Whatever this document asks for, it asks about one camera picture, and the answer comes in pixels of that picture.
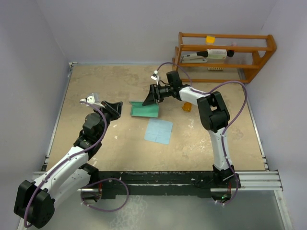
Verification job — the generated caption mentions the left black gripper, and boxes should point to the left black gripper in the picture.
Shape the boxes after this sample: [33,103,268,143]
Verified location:
[93,101,122,140]

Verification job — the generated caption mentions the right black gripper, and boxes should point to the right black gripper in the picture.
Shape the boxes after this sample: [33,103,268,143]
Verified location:
[143,84,174,106]

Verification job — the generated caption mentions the grey-brown glasses case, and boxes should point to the grey-brown glasses case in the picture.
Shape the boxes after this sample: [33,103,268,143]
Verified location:
[130,101,159,118]

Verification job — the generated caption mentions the light blue cleaning cloth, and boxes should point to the light blue cleaning cloth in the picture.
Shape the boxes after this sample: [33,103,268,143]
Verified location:
[144,118,173,144]

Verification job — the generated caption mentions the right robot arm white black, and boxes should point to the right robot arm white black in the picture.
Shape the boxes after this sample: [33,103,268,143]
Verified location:
[142,71,239,188]

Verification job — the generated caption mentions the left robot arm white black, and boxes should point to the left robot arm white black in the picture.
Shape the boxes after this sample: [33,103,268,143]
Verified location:
[13,99,123,229]

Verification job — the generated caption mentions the orange sunglasses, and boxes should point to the orange sunglasses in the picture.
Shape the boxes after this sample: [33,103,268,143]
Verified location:
[182,102,192,112]

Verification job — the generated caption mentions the white stapler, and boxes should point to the white stapler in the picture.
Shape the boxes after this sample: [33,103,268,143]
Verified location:
[180,51,208,63]

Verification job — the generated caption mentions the staples strip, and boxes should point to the staples strip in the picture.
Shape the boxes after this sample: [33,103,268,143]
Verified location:
[207,67,224,71]

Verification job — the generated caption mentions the white red box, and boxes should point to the white red box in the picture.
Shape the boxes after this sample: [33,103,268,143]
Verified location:
[207,49,227,60]

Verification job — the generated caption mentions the yellow sticky note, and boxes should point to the yellow sticky note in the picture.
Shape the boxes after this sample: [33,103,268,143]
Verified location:
[206,35,215,45]

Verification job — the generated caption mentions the wooden shelf rack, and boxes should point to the wooden shelf rack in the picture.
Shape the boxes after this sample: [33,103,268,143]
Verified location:
[172,32,277,83]

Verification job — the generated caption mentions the black round knob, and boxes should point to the black round knob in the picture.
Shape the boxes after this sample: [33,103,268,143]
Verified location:
[227,50,235,58]

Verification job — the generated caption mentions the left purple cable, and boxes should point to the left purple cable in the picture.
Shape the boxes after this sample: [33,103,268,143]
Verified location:
[23,100,130,228]

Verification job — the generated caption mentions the purple cable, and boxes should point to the purple cable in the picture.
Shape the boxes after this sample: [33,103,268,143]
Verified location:
[155,62,248,207]
[23,100,130,228]

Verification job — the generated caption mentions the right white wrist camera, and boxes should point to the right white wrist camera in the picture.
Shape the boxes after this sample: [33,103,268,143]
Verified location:
[151,70,160,85]

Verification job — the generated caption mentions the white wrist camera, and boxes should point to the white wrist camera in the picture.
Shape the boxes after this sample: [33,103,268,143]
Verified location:
[80,93,102,107]
[151,70,160,85]

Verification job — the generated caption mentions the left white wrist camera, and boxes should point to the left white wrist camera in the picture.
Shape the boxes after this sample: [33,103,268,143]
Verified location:
[80,93,102,107]

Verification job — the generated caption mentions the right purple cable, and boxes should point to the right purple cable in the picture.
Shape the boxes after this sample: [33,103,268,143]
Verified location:
[155,62,248,207]

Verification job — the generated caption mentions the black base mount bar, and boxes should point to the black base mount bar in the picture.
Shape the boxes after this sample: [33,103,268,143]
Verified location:
[81,164,241,201]

